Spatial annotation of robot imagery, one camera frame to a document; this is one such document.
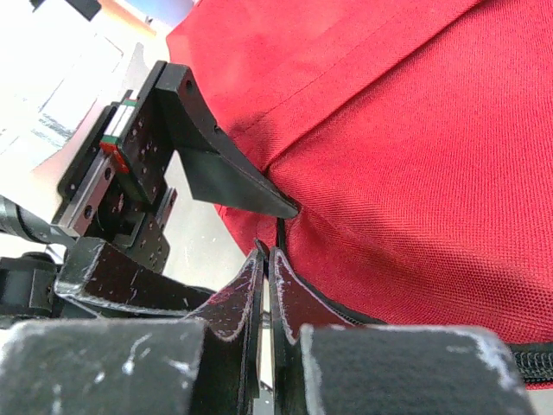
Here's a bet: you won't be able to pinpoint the red backpack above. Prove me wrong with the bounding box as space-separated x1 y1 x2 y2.
167 1 552 387

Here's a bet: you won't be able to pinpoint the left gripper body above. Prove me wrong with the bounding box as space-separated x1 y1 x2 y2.
53 61 177 272

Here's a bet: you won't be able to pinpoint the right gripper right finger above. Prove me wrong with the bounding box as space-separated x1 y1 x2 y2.
268 249 531 414

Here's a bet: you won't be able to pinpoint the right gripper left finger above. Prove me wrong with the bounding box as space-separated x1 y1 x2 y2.
1 250 264 414

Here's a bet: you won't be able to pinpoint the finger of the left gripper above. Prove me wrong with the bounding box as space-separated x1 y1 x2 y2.
54 238 214 318
154 63 299 219

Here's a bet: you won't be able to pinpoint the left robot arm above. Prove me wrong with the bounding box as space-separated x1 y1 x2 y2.
1 61 298 327

